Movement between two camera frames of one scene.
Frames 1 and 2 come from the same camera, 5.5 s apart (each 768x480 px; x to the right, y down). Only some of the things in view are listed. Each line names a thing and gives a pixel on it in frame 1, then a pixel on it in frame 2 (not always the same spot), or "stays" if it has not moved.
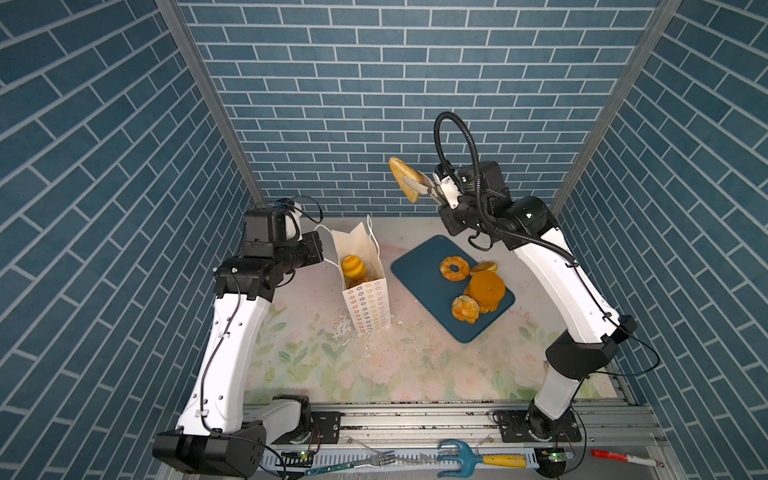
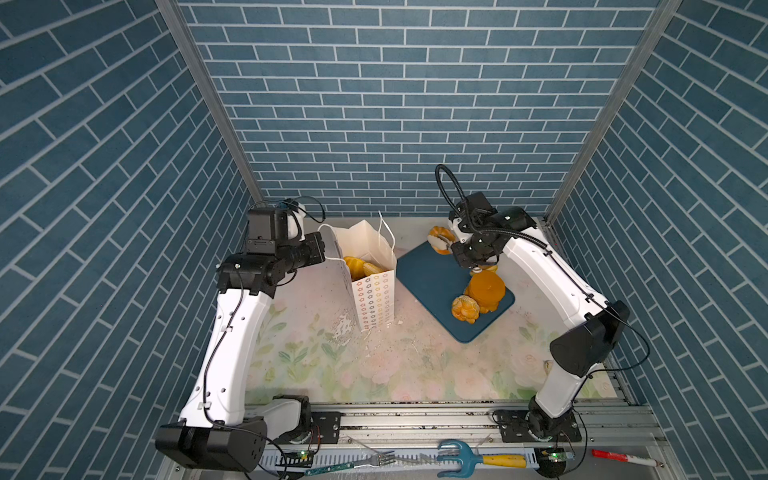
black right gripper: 447,216 -> 462,260
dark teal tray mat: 420,270 stays
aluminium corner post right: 661,20 stays
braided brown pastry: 401,170 -> 370,269
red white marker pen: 627,458 stays
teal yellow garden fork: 469,460 stays
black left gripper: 312,244 stays
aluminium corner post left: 217,95 stays
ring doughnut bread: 455,276 -> 441,240
